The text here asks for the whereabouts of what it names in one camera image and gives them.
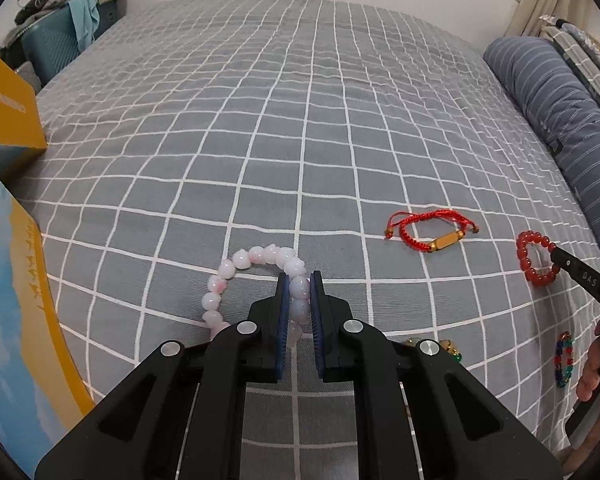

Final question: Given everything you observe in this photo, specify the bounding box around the patterned folded blanket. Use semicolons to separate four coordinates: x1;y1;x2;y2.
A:
539;14;600;133

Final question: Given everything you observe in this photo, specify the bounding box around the person's right hand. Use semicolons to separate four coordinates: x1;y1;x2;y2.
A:
575;316;600;403

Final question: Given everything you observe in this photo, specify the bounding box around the white cardboard box yellow-blue outside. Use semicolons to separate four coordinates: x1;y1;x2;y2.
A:
0;40;98;476

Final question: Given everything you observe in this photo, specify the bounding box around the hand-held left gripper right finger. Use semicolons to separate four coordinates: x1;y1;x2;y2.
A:
311;270;564;480

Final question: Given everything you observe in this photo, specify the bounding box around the red bead bracelet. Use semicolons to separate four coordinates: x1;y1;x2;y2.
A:
516;230;562;288

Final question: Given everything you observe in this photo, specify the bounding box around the grey checked bedsheet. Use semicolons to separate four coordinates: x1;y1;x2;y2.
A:
5;0;600;480

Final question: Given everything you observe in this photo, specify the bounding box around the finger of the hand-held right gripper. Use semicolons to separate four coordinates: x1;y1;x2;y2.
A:
549;243;600;321

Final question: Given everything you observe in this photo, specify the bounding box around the pink bead bracelet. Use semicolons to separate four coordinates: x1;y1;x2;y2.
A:
201;243;312;351

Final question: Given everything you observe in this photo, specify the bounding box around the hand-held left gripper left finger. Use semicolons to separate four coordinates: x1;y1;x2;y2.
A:
34;272;287;480

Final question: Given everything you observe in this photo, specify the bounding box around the multicolour bead bracelet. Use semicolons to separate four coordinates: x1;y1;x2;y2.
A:
555;331;575;389

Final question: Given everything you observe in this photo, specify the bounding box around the teal suitcase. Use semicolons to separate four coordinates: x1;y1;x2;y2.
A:
21;7;101;87

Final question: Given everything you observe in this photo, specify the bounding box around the blue striped pillow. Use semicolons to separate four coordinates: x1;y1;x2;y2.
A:
482;35;600;263

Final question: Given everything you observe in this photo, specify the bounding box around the teal cloth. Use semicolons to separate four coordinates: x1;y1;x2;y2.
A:
67;0;101;47

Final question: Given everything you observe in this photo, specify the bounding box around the brown and green bead bracelet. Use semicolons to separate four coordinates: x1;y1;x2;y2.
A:
404;338;463;364

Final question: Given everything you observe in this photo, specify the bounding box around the red cord bracelet gold charm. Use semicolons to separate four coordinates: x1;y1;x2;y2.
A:
384;210;481;256

